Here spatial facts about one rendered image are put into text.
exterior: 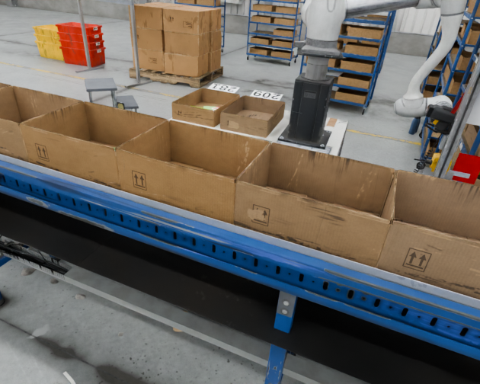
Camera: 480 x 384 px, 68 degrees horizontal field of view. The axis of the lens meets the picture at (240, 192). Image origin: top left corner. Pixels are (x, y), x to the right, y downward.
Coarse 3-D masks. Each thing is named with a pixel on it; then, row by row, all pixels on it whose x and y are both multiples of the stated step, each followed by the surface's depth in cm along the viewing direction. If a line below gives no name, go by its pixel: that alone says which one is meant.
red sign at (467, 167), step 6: (462, 156) 151; (468, 156) 151; (474, 156) 150; (456, 162) 153; (462, 162) 152; (468, 162) 152; (474, 162) 151; (456, 168) 155; (462, 168) 154; (468, 168) 153; (474, 168) 152; (456, 174) 155; (462, 174) 154; (468, 174) 154; (474, 174) 153; (456, 180) 157; (462, 180) 156; (468, 180) 155; (474, 180) 154
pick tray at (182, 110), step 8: (200, 88) 236; (184, 96) 219; (192, 96) 228; (200, 96) 239; (208, 96) 238; (216, 96) 236; (224, 96) 234; (232, 96) 232; (176, 104) 207; (184, 104) 222; (192, 104) 231; (200, 104) 235; (208, 104) 236; (216, 104) 237; (224, 104) 209; (176, 112) 209; (184, 112) 207; (192, 112) 205; (200, 112) 203; (208, 112) 201; (216, 112) 202; (184, 120) 210; (192, 120) 207; (200, 120) 205; (208, 120) 203; (216, 120) 205
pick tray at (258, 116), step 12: (228, 108) 208; (240, 108) 228; (252, 108) 231; (264, 108) 228; (276, 108) 225; (228, 120) 199; (240, 120) 196; (252, 120) 193; (264, 120) 191; (276, 120) 208; (240, 132) 199; (252, 132) 197; (264, 132) 194
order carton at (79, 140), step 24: (48, 120) 127; (72, 120) 137; (96, 120) 141; (120, 120) 137; (144, 120) 132; (48, 144) 115; (72, 144) 111; (96, 144) 107; (120, 144) 142; (72, 168) 116; (96, 168) 112
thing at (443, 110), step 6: (432, 108) 147; (438, 108) 146; (444, 108) 145; (450, 108) 147; (426, 114) 149; (432, 114) 148; (438, 114) 147; (444, 114) 146; (450, 114) 145; (438, 120) 150; (444, 120) 147; (450, 120) 146; (438, 126) 150; (444, 126) 149
